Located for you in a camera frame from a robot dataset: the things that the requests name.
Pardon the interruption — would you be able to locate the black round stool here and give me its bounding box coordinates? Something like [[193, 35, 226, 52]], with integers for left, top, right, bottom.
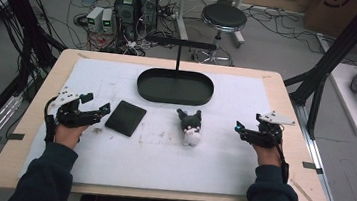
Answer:
[[191, 0, 250, 69]]

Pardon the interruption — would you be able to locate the black computer tower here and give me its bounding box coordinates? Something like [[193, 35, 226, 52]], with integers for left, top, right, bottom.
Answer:
[[110, 0, 144, 41], [136, 0, 161, 32]]

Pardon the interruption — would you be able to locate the black frame post with cables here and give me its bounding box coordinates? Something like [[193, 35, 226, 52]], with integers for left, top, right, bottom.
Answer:
[[0, 0, 72, 106]]

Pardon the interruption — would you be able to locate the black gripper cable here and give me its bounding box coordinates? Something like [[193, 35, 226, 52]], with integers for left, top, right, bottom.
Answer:
[[40, 97, 61, 145], [267, 130, 295, 185]]

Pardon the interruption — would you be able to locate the person's left hand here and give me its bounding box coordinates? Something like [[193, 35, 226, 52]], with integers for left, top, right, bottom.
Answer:
[[53, 121, 90, 152]]

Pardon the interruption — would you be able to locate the black and white plush toy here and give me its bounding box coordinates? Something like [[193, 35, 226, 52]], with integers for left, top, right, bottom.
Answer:
[[172, 106, 206, 149]]

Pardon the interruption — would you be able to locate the white table mat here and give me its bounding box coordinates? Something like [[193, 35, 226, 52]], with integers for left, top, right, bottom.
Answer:
[[16, 52, 276, 201]]

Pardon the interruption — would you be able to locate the white desk leg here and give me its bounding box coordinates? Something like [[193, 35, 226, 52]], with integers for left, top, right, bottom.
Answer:
[[229, 0, 250, 50], [172, 0, 194, 42]]

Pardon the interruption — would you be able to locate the black tape strip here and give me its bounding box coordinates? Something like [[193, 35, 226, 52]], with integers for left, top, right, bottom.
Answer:
[[0, 130, 26, 148], [301, 161, 326, 176]]

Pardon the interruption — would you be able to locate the grey power supply unit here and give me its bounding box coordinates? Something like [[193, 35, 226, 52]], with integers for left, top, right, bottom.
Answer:
[[84, 4, 106, 34], [99, 7, 117, 35]]

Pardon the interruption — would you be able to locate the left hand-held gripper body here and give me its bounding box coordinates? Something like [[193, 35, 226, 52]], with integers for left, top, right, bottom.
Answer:
[[46, 84, 105, 131]]

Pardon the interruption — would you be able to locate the tangle of floor cables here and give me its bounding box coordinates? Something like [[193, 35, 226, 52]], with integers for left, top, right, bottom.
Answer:
[[64, 0, 185, 61]]

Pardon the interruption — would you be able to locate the brown cardboard box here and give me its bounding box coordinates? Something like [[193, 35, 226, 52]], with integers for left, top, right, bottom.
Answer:
[[301, 0, 357, 41]]

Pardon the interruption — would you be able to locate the person's right hand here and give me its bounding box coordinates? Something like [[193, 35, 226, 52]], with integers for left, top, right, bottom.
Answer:
[[249, 140, 286, 169]]

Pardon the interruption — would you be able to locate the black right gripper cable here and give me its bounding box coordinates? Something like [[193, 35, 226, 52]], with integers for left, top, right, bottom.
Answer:
[[267, 130, 295, 185]]

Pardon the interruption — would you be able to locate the black oval tray stand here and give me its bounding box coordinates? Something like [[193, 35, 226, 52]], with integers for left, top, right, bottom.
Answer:
[[134, 34, 220, 109]]

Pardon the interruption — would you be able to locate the black tablet device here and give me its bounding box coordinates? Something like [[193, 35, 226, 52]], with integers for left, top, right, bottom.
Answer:
[[103, 98, 149, 140]]

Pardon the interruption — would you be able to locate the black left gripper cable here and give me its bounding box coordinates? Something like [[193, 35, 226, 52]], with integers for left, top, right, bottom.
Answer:
[[40, 97, 61, 145]]

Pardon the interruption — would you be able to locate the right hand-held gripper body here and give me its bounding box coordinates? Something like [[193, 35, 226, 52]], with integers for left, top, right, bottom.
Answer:
[[241, 108, 298, 152]]

